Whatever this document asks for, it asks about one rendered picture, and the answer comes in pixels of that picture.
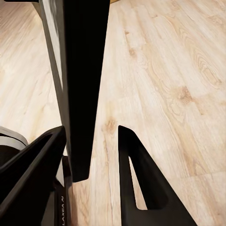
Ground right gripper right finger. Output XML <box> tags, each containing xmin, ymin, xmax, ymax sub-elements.
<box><xmin>119</xmin><ymin>126</ymin><xmax>197</xmax><ymax>226</ymax></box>

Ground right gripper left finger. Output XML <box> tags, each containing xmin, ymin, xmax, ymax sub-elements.
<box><xmin>0</xmin><ymin>125</ymin><xmax>67</xmax><ymax>226</ymax></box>

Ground poster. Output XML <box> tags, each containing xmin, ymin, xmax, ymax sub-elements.
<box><xmin>39</xmin><ymin>0</ymin><xmax>110</xmax><ymax>183</ymax></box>

